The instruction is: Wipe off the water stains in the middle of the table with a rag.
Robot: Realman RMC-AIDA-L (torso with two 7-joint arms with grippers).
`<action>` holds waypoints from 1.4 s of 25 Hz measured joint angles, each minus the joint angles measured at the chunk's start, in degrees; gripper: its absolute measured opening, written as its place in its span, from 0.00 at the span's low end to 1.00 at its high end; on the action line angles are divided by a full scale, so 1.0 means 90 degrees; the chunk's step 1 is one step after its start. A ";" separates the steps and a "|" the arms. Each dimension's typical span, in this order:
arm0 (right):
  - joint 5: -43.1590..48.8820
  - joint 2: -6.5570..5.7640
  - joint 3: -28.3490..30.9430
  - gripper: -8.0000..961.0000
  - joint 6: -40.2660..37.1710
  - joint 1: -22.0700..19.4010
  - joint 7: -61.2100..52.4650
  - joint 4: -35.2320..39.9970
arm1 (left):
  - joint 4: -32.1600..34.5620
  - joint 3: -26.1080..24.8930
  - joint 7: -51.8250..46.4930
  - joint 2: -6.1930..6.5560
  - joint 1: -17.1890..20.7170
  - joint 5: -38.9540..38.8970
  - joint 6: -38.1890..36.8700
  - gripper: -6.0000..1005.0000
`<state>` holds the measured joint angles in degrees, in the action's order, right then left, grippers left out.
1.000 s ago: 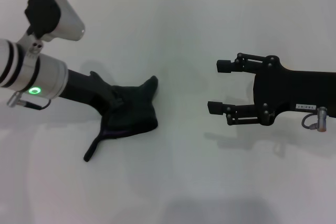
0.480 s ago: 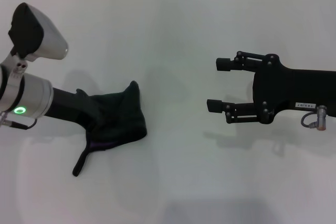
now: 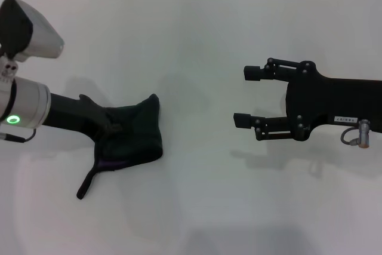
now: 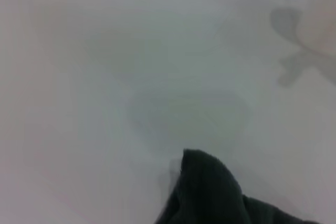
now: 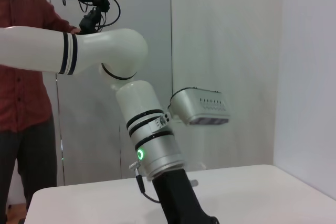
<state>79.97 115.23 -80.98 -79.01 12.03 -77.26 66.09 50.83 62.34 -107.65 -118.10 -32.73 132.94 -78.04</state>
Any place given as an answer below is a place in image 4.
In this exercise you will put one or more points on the dark blue rag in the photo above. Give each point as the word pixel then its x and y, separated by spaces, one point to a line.
pixel 207 195

